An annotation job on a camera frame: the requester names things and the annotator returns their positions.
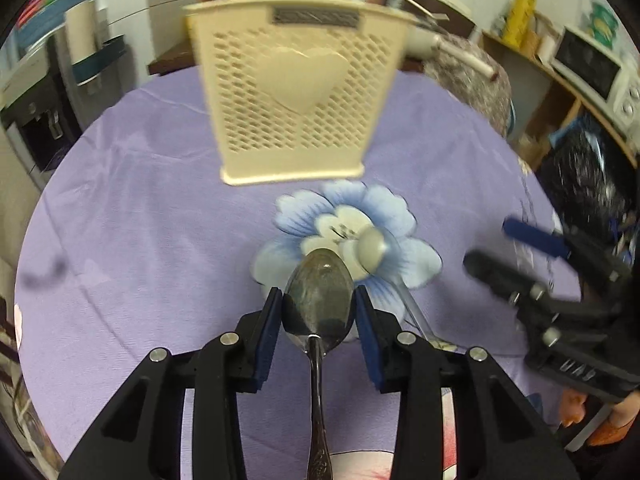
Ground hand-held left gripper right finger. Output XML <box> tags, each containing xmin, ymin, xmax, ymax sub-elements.
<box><xmin>353</xmin><ymin>285</ymin><xmax>581</xmax><ymax>480</ymax></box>

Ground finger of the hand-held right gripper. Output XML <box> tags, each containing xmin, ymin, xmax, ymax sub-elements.
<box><xmin>502</xmin><ymin>217</ymin><xmax>631</xmax><ymax>281</ymax></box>
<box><xmin>463</xmin><ymin>251</ymin><xmax>581</xmax><ymax>321</ymax></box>

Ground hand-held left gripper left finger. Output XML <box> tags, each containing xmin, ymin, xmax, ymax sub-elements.
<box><xmin>59</xmin><ymin>286</ymin><xmax>284</xmax><ymax>480</ymax></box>

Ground oval metal spoon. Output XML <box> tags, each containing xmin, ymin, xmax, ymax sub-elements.
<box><xmin>282</xmin><ymin>249</ymin><xmax>357</xmax><ymax>480</ymax></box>

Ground cream perforated utensil holder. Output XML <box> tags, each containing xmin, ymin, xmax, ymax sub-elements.
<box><xmin>182</xmin><ymin>0</ymin><xmax>418</xmax><ymax>187</ymax></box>

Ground person's right forearm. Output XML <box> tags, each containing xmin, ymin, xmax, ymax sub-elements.
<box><xmin>587</xmin><ymin>417</ymin><xmax>640</xmax><ymax>448</ymax></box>

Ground person's right hand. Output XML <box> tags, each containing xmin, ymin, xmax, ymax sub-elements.
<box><xmin>559</xmin><ymin>389</ymin><xmax>640</xmax><ymax>428</ymax></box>

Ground black plastic bag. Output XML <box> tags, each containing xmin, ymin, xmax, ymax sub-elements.
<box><xmin>537</xmin><ymin>117</ymin><xmax>640</xmax><ymax>251</ymax></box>

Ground round bowl metal spoon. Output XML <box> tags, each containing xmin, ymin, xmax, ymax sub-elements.
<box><xmin>349</xmin><ymin>226</ymin><xmax>458</xmax><ymax>352</ymax></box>

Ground wooden cabinet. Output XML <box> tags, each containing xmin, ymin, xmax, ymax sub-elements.
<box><xmin>480</xmin><ymin>30</ymin><xmax>640</xmax><ymax>171</ymax></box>

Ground floral cloth covered stool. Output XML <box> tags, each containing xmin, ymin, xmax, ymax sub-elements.
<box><xmin>425</xmin><ymin>35</ymin><xmax>513</xmax><ymax>136</ymax></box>

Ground white microwave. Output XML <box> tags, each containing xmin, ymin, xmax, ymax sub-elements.
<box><xmin>550</xmin><ymin>25</ymin><xmax>640</xmax><ymax>133</ymax></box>

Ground yellow packet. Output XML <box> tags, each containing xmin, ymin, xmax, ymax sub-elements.
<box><xmin>501</xmin><ymin>0</ymin><xmax>537</xmax><ymax>46</ymax></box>

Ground green packet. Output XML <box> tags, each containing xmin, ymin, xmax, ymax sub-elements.
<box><xmin>585</xmin><ymin>2</ymin><xmax>621</xmax><ymax>48</ymax></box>

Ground white rice cooker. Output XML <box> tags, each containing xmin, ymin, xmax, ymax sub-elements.
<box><xmin>400</xmin><ymin>0</ymin><xmax>476</xmax><ymax>58</ymax></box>

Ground wooden side table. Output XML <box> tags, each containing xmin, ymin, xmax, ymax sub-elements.
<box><xmin>147</xmin><ymin>40</ymin><xmax>201</xmax><ymax>76</ymax></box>

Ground grey water dispenser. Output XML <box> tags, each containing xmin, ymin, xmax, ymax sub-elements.
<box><xmin>0</xmin><ymin>37</ymin><xmax>83</xmax><ymax>176</ymax></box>

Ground white paper roll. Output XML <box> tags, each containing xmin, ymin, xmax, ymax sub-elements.
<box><xmin>66</xmin><ymin>0</ymin><xmax>98</xmax><ymax>66</ymax></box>

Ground white handle with brown tip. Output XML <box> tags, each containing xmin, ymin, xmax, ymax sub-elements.
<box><xmin>435</xmin><ymin>40</ymin><xmax>498</xmax><ymax>81</ymax></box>

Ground dark teal wall rack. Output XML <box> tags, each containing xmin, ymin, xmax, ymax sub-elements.
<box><xmin>70</xmin><ymin>35</ymin><xmax>128</xmax><ymax>86</ymax></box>

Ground wall poster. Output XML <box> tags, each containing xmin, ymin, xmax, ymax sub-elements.
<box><xmin>17</xmin><ymin>0</ymin><xmax>96</xmax><ymax>36</ymax></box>

